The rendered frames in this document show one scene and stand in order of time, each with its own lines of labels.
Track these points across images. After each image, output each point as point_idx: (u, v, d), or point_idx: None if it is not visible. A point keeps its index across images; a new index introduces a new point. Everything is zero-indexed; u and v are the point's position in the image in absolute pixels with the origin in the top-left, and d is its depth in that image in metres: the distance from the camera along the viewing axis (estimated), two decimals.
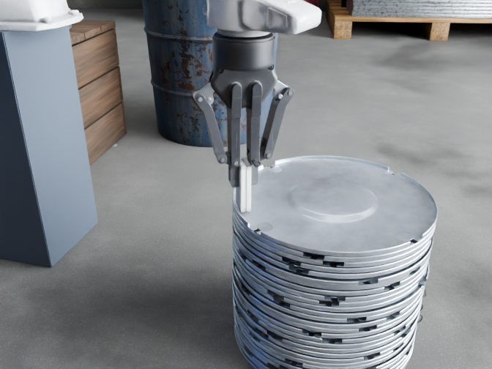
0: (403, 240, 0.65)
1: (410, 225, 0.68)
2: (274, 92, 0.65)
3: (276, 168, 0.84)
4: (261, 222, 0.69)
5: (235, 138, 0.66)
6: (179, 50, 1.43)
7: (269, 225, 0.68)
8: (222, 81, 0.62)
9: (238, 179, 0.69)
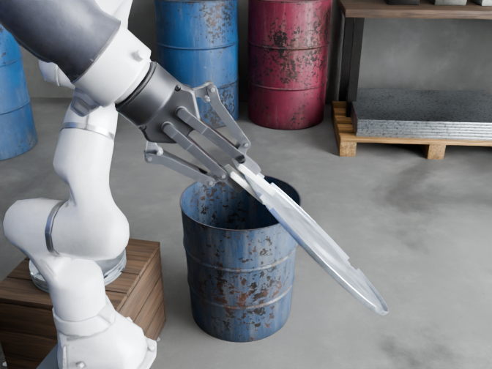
0: None
1: (370, 300, 0.71)
2: (157, 144, 0.65)
3: None
4: (269, 204, 0.68)
5: None
6: (215, 275, 1.71)
7: None
8: None
9: (247, 165, 0.70)
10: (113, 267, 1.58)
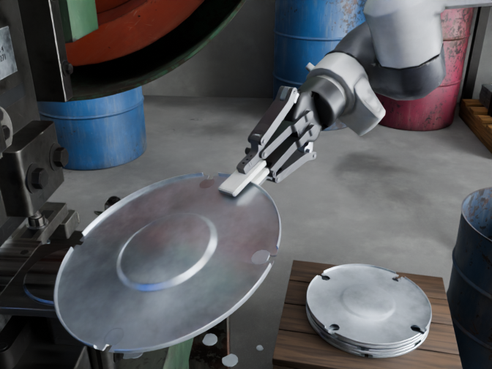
0: (88, 238, 0.70)
1: (83, 259, 0.67)
2: (307, 146, 0.78)
3: (261, 259, 0.58)
4: (212, 184, 0.72)
5: (280, 139, 0.72)
6: None
7: (203, 186, 0.72)
8: (307, 102, 0.74)
9: (251, 168, 0.69)
10: (426, 317, 1.18)
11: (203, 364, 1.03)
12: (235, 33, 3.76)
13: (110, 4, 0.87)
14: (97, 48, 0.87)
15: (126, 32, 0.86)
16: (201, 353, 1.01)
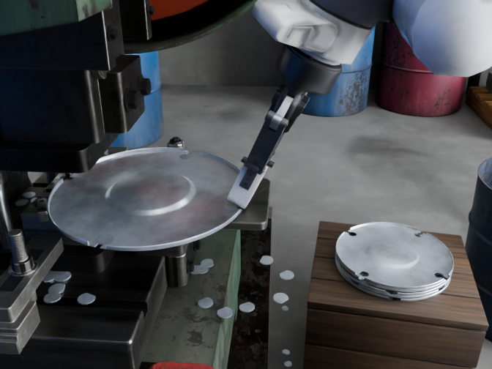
0: (77, 176, 0.81)
1: (72, 189, 0.77)
2: (277, 113, 0.61)
3: (232, 207, 0.72)
4: (191, 157, 0.86)
5: None
6: None
7: (183, 157, 0.86)
8: None
9: None
10: (449, 266, 1.27)
11: (247, 302, 1.12)
12: (247, 23, 3.85)
13: None
14: None
15: None
16: (245, 291, 1.10)
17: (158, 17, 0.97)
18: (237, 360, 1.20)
